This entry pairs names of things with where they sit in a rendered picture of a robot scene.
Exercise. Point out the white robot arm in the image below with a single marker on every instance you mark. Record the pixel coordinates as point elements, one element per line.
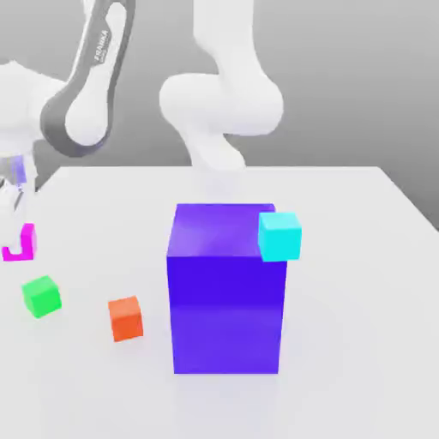
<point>223,103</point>

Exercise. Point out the small magenta cube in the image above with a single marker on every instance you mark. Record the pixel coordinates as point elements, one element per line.
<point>28,240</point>

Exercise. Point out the small orange cube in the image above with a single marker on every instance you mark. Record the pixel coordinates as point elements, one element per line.
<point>125,319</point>

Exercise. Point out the large purple box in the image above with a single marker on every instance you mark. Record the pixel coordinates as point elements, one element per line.
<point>226,308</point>

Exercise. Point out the small cyan cube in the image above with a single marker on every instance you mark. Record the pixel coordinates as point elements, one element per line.
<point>279,236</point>

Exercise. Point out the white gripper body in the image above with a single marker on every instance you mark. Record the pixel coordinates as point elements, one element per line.
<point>10,223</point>

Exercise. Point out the small green cube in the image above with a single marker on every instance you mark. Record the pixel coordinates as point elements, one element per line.
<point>41,297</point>

